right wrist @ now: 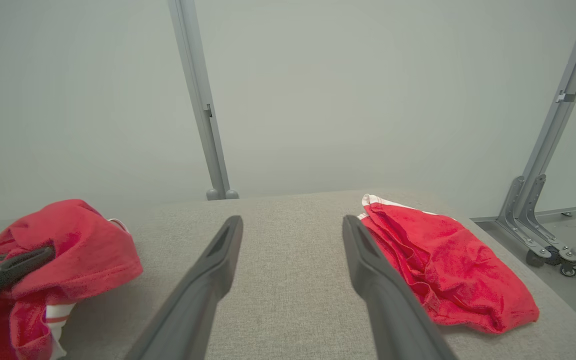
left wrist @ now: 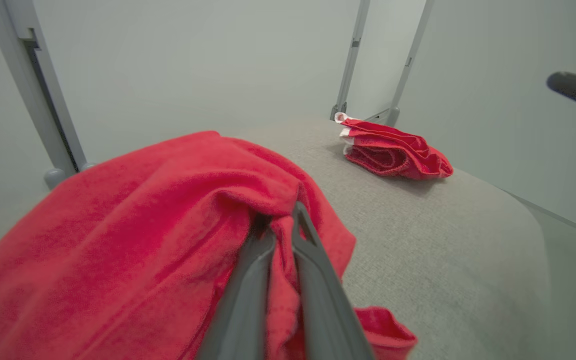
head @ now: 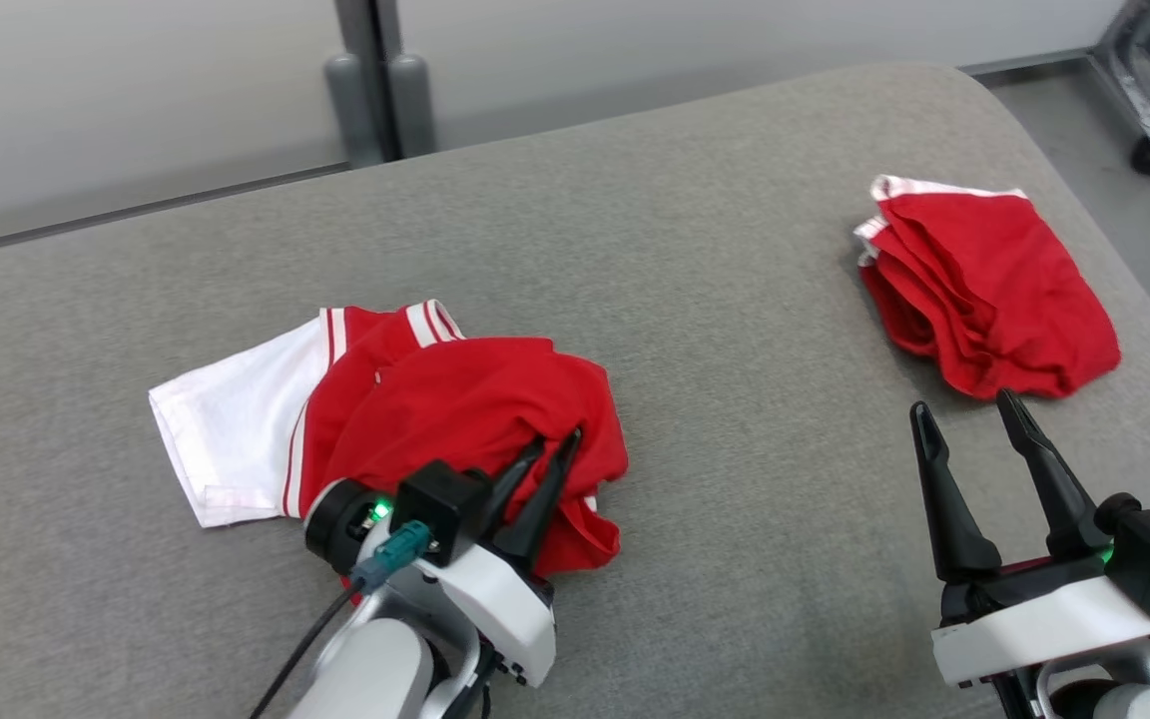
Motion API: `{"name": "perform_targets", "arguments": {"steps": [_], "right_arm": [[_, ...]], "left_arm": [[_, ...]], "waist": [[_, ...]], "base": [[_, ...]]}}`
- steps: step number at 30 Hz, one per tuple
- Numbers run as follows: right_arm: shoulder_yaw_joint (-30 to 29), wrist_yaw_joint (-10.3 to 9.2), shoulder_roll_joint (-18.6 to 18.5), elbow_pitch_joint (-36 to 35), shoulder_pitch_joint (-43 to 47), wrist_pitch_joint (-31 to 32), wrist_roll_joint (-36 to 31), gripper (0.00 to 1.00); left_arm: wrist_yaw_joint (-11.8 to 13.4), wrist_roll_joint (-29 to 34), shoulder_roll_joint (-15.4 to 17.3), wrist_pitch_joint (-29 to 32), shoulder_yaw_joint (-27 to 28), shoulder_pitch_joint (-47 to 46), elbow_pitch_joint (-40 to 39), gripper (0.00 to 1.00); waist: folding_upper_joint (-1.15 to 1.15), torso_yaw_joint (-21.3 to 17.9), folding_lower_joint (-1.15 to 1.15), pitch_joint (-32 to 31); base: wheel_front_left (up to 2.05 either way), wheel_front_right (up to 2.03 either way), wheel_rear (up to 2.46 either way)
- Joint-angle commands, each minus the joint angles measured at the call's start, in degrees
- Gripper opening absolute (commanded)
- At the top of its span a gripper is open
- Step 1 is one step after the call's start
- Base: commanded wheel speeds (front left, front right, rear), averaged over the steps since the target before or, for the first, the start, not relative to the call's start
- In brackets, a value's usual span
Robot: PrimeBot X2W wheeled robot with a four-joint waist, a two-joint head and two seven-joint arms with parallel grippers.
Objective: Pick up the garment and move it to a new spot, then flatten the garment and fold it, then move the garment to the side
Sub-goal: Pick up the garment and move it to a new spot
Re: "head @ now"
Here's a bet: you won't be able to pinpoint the red and white jersey shirt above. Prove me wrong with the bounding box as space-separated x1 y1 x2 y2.
148 300 630 580

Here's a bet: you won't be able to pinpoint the red shorts with white trim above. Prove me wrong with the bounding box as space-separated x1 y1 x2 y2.
853 175 1124 401

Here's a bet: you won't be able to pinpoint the grey metal partition post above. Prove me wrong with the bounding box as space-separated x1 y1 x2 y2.
323 0 437 169

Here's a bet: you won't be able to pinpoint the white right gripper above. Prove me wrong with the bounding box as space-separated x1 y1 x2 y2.
909 389 1150 689

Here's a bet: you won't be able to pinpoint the teal left camera connector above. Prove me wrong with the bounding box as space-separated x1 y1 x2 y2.
349 519 434 593

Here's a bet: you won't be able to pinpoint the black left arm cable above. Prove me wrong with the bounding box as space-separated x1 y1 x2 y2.
250 584 368 719

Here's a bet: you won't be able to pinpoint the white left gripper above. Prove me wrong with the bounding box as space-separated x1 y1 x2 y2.
415 427 585 689

